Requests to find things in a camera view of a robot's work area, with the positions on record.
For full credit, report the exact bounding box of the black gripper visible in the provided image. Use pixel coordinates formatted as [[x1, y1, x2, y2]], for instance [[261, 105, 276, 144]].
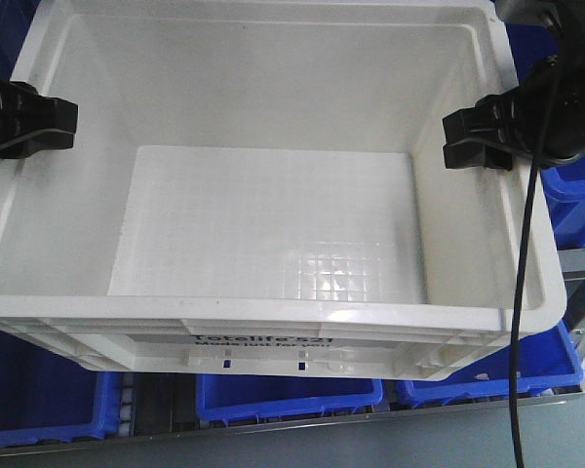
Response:
[[441, 43, 585, 172]]

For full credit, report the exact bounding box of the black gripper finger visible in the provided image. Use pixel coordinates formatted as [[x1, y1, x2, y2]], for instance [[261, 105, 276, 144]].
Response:
[[0, 78, 78, 146], [0, 132, 74, 160]]

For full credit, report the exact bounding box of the white plastic tote bin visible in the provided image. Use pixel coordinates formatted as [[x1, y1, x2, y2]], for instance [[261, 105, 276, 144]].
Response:
[[0, 0, 567, 381]]

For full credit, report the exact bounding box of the blue bin right destination shelf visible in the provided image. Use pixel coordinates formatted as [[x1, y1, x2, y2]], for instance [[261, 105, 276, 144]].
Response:
[[540, 156, 585, 251]]

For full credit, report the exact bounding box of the blue bin lower right destination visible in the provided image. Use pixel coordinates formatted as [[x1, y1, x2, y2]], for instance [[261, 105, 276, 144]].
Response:
[[395, 322, 583, 409]]

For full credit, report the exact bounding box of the blue bin destination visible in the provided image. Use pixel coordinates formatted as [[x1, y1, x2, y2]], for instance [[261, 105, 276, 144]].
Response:
[[395, 322, 583, 409], [196, 374, 384, 424], [0, 331, 122, 449]]

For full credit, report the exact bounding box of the blue bin lower left destination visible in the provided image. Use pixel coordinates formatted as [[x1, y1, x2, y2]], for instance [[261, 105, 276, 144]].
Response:
[[0, 331, 122, 449]]

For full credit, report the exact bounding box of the blue bin lower middle destination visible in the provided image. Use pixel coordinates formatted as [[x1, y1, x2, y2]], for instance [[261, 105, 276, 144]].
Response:
[[196, 374, 384, 424]]

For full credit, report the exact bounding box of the black cable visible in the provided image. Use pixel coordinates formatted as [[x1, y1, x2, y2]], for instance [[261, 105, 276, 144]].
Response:
[[509, 58, 565, 468]]

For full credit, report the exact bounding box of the destination shelf front rail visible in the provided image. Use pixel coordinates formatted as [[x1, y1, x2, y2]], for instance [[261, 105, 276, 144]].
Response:
[[0, 384, 585, 463]]

